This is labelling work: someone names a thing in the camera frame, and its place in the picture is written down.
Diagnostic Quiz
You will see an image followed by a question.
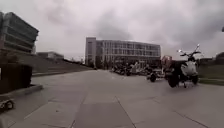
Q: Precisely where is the row of parked scooters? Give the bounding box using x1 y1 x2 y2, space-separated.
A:
109 61 152 77

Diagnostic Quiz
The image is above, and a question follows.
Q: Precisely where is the grey glass-fronted building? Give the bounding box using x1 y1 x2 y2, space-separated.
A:
84 36 162 70

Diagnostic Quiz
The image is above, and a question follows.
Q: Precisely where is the grey paved plaza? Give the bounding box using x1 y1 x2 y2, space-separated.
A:
0 68 224 128

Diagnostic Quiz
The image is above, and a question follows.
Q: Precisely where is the dark parked scooter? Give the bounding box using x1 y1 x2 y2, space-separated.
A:
146 68 166 83

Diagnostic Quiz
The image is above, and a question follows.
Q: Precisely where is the low distant building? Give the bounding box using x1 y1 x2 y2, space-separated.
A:
36 51 65 61

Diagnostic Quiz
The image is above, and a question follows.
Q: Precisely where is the white scooter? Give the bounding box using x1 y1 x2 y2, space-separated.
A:
166 43 203 89

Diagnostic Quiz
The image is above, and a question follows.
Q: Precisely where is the grey concrete kerb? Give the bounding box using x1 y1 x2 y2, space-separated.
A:
0 83 44 100

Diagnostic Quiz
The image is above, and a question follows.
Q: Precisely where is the dark green hedge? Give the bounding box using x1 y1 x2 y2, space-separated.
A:
197 63 224 80

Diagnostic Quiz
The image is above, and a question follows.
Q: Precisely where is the dark box planter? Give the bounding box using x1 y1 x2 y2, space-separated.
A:
0 62 34 95

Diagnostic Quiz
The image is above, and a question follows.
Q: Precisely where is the dark tiered building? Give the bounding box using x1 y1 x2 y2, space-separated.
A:
0 11 40 55

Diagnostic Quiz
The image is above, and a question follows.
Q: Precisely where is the small wheeled vehicle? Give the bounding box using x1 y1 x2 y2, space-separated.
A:
0 97 16 113

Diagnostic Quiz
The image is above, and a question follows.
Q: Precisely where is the low sloped wall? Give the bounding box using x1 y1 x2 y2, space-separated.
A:
16 53 95 75

